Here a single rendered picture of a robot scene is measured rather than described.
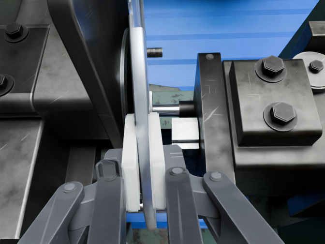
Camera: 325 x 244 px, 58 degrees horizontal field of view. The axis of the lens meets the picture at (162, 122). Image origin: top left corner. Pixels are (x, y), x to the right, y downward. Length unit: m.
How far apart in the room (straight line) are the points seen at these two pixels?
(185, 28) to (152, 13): 0.27
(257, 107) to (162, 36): 1.77
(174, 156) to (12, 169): 0.16
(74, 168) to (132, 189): 0.20
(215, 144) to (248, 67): 0.10
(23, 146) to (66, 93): 0.06
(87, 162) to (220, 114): 0.17
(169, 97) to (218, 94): 0.30
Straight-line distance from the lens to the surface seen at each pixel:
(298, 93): 0.35
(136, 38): 0.18
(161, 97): 0.66
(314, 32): 0.41
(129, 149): 0.16
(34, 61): 0.30
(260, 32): 2.14
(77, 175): 0.34
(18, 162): 0.28
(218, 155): 0.34
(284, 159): 0.34
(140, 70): 0.17
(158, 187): 0.16
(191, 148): 0.40
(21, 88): 0.28
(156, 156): 0.15
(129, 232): 0.26
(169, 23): 2.18
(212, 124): 0.35
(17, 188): 0.28
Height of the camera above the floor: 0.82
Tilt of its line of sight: 2 degrees down
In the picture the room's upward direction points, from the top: 89 degrees clockwise
